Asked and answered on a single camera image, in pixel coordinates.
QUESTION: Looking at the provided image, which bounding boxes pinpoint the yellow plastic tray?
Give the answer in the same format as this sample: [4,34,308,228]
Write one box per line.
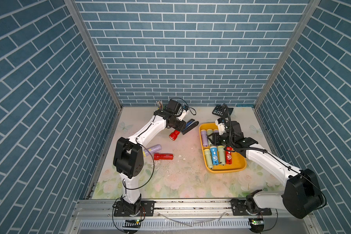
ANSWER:
[199,122,247,174]

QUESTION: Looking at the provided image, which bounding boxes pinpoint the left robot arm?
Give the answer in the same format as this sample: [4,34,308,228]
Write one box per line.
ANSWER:
[113,98,192,216]

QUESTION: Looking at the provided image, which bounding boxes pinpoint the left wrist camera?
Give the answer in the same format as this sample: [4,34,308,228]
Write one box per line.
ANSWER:
[165,98,190,121]

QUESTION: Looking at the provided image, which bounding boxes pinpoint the blue white flashlight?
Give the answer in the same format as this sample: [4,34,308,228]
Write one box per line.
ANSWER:
[210,146,219,166]

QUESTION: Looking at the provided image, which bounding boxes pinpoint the black calculator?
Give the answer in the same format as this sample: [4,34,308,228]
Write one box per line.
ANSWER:
[212,105,234,117]

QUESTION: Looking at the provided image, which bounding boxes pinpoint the blue black stapler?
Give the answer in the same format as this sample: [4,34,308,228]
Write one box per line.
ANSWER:
[181,119,199,135]

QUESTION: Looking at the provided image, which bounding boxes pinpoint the pens in cup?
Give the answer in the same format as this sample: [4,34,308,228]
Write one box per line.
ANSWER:
[156,100,163,109]

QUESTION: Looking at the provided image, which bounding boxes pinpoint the red flashlight white rim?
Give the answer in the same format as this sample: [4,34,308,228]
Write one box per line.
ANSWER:
[225,147,233,165]

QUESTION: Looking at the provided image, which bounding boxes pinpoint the purple flashlight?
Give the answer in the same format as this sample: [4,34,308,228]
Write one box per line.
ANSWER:
[200,129,209,147]
[143,144,162,157]

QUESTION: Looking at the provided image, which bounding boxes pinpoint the small red flashlight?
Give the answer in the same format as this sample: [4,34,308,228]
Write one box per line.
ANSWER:
[169,130,180,141]

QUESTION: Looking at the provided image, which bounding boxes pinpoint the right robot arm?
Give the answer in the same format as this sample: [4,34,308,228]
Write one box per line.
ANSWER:
[208,133,327,219]

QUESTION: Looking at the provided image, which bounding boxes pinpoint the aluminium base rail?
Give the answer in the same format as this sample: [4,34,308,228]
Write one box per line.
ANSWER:
[65,199,322,234]

